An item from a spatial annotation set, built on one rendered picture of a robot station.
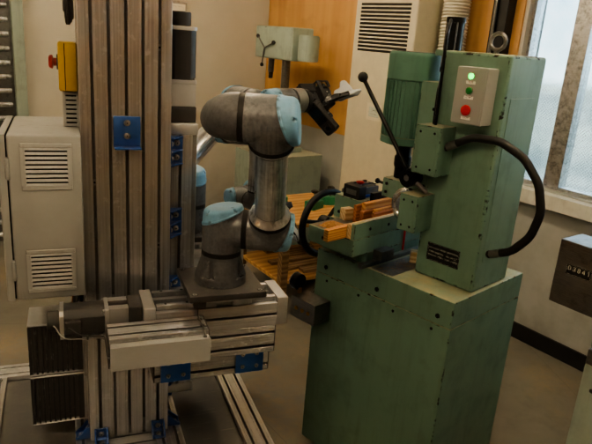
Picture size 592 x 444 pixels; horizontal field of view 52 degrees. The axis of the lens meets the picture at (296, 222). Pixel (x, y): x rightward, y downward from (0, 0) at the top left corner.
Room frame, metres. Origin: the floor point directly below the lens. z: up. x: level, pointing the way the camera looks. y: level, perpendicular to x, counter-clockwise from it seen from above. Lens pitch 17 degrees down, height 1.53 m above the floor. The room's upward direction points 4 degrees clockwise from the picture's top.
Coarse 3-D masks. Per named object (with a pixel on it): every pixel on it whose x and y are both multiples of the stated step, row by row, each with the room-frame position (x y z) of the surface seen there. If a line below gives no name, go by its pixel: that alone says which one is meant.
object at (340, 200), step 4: (336, 196) 2.25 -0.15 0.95; (340, 196) 2.23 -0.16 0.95; (344, 196) 2.21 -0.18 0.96; (336, 200) 2.24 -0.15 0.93; (340, 200) 2.23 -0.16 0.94; (344, 200) 2.21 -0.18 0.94; (348, 200) 2.20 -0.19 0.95; (352, 200) 2.19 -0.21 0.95; (356, 200) 2.17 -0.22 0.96; (360, 200) 2.17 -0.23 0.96; (364, 200) 2.17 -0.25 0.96; (368, 200) 2.18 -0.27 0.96; (336, 204) 2.24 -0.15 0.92; (340, 204) 2.23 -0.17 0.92; (344, 204) 2.21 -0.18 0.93; (348, 204) 2.20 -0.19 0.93; (352, 204) 2.18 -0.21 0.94; (336, 208) 2.24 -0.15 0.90; (340, 208) 2.23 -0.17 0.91; (336, 212) 2.24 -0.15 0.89
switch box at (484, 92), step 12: (468, 72) 1.76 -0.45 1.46; (480, 72) 1.73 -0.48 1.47; (492, 72) 1.73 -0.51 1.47; (456, 84) 1.78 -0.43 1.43; (468, 84) 1.76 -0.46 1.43; (480, 84) 1.73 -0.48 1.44; (492, 84) 1.74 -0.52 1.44; (456, 96) 1.78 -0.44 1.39; (480, 96) 1.73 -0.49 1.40; (492, 96) 1.75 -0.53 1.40; (456, 108) 1.77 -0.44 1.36; (480, 108) 1.72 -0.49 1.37; (492, 108) 1.76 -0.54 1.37; (456, 120) 1.77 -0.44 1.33; (468, 120) 1.74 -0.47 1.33; (480, 120) 1.72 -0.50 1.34
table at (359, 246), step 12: (336, 216) 2.24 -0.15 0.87; (312, 228) 2.01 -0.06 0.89; (324, 228) 1.98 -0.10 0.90; (312, 240) 2.00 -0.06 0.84; (336, 240) 1.93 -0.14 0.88; (348, 240) 1.89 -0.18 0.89; (360, 240) 1.90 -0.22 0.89; (372, 240) 1.94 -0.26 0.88; (384, 240) 1.99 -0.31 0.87; (396, 240) 2.04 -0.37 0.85; (348, 252) 1.88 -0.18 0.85; (360, 252) 1.90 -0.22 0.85
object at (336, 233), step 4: (328, 228) 1.86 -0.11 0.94; (332, 228) 1.86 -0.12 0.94; (336, 228) 1.86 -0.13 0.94; (340, 228) 1.87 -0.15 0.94; (344, 228) 1.89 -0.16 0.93; (324, 232) 1.85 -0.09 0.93; (328, 232) 1.83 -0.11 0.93; (332, 232) 1.85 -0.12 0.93; (336, 232) 1.86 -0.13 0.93; (340, 232) 1.88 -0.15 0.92; (344, 232) 1.89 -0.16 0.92; (324, 236) 1.84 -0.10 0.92; (328, 236) 1.83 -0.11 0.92; (332, 236) 1.85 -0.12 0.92; (336, 236) 1.86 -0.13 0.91; (340, 236) 1.88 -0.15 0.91; (344, 236) 1.89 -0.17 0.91; (324, 240) 1.84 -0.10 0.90; (328, 240) 1.84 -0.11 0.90; (332, 240) 1.85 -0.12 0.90
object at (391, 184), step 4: (388, 176) 2.12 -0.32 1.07; (392, 176) 2.12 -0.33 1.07; (384, 180) 2.10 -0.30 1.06; (388, 180) 2.09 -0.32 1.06; (392, 180) 2.08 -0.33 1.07; (396, 180) 2.07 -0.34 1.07; (384, 184) 2.10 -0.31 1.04; (388, 184) 2.09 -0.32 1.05; (392, 184) 2.08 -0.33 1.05; (396, 184) 2.07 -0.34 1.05; (400, 184) 2.05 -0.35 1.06; (384, 188) 2.10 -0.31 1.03; (388, 188) 2.09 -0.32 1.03; (392, 188) 2.08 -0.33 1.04; (396, 188) 2.06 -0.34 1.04; (400, 188) 2.05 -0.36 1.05; (384, 192) 2.10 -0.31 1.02; (388, 192) 2.09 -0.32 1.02; (392, 192) 2.08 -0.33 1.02; (388, 196) 2.09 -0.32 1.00; (392, 196) 2.07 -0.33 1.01
